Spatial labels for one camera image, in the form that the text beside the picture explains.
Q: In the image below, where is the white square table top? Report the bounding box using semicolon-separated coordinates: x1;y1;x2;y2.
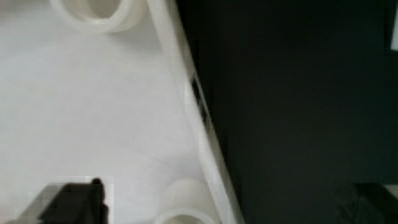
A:
0;0;247;224

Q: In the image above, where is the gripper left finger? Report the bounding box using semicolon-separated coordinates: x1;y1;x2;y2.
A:
39;178;109;224

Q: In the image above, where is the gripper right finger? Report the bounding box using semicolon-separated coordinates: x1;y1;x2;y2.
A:
336;183;398;224

